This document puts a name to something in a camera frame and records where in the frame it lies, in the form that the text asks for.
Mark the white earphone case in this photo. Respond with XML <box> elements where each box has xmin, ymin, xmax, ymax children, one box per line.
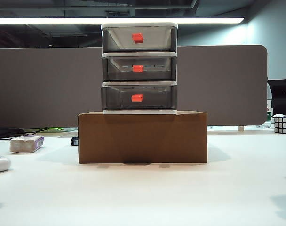
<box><xmin>0</xmin><ymin>155</ymin><xmax>12</xmax><ymax>174</ymax></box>

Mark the brown cardboard box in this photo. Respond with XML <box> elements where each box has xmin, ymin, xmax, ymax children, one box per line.
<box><xmin>77</xmin><ymin>111</ymin><xmax>208</xmax><ymax>165</ymax></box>

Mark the green flat item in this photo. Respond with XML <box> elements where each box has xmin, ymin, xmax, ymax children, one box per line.
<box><xmin>48</xmin><ymin>126</ymin><xmax>71</xmax><ymax>132</ymax></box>

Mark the grey desk partition panel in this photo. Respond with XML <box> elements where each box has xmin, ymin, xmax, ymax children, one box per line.
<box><xmin>0</xmin><ymin>44</ymin><xmax>268</xmax><ymax>129</ymax></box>

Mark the white tissue packet purple label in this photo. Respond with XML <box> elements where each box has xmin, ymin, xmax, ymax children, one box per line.
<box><xmin>9</xmin><ymin>135</ymin><xmax>45</xmax><ymax>154</ymax></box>

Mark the clear water bottle green label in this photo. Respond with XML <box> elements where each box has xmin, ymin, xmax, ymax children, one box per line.
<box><xmin>266</xmin><ymin>87</ymin><xmax>274</xmax><ymax>124</ymax></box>

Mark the long ceiling light strip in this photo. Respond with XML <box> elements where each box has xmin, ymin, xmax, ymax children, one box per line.
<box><xmin>0</xmin><ymin>17</ymin><xmax>245</xmax><ymax>25</ymax></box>

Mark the black Rubik's cube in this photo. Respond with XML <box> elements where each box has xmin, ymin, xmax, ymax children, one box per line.
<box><xmin>274</xmin><ymin>114</ymin><xmax>286</xmax><ymax>135</ymax></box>

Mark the white plastic drawer cabinet frame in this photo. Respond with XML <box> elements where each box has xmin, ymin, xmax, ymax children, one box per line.
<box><xmin>101</xmin><ymin>22</ymin><xmax>178</xmax><ymax>115</ymax></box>

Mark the black cable bundle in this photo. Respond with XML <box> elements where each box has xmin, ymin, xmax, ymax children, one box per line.
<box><xmin>0</xmin><ymin>126</ymin><xmax>51</xmax><ymax>141</ymax></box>

